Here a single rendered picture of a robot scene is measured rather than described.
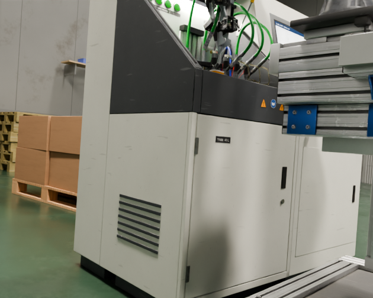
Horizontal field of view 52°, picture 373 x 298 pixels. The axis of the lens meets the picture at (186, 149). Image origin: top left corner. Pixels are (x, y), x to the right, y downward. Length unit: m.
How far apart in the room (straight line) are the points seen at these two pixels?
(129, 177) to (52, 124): 2.37
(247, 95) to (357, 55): 0.71
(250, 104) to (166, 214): 0.56
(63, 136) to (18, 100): 4.59
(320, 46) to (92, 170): 1.25
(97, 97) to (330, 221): 1.39
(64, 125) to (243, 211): 2.48
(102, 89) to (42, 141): 2.23
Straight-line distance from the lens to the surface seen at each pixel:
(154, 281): 1.58
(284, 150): 1.81
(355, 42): 0.98
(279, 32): 2.35
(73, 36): 9.01
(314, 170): 2.05
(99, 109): 1.93
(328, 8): 1.17
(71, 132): 3.65
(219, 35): 1.82
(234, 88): 1.54
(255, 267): 1.77
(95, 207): 1.94
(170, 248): 1.47
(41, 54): 8.59
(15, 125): 7.05
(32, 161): 4.25
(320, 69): 1.13
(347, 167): 2.36
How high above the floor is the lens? 0.67
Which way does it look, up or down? 1 degrees down
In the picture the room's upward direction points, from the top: 4 degrees clockwise
